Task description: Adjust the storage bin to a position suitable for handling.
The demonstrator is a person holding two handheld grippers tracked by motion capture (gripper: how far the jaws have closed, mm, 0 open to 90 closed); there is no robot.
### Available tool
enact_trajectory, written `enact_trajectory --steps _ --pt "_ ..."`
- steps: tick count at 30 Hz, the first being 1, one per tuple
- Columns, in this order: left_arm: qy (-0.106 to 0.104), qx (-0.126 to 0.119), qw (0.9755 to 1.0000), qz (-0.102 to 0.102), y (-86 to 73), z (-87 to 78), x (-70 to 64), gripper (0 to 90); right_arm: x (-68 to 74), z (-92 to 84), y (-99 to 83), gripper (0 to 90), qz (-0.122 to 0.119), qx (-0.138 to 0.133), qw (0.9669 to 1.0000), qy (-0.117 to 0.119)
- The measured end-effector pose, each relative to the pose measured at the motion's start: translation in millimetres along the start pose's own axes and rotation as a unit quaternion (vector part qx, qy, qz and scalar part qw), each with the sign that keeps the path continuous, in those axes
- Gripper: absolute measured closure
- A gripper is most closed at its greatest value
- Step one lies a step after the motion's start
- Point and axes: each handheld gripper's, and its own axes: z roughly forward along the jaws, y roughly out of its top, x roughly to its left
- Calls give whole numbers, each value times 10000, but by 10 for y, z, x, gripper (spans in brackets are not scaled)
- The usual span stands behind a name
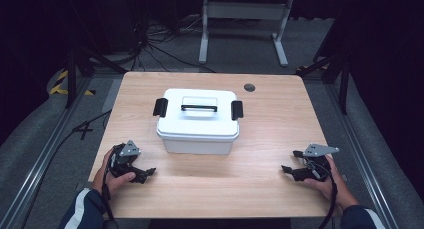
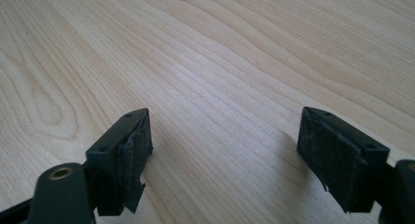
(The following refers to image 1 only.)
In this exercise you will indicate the white plastic storage box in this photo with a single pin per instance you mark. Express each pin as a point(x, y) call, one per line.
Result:
point(198, 146)

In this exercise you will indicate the white box lid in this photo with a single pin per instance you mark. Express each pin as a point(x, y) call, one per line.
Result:
point(200, 125)

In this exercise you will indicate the white metal desk frame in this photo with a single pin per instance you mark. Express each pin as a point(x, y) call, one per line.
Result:
point(246, 10)

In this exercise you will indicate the aluminium floor rail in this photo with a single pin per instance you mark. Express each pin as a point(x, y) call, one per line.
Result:
point(366, 162)
point(40, 159)

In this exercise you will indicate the yellow black floor tape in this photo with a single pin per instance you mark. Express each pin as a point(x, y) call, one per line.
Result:
point(58, 87)

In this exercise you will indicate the black box latch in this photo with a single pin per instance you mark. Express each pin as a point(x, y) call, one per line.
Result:
point(237, 110)
point(160, 107)

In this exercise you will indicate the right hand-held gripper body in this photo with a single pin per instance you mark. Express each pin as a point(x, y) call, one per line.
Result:
point(316, 169)

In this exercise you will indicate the person's left hand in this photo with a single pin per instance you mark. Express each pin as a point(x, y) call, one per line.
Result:
point(105, 180)

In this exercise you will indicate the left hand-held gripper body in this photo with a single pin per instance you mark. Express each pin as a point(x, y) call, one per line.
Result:
point(123, 159)

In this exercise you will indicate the person's right hand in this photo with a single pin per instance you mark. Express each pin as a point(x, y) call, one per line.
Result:
point(340, 190)

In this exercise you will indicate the black tripod stand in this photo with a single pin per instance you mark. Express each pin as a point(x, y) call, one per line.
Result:
point(76, 65)
point(336, 72)

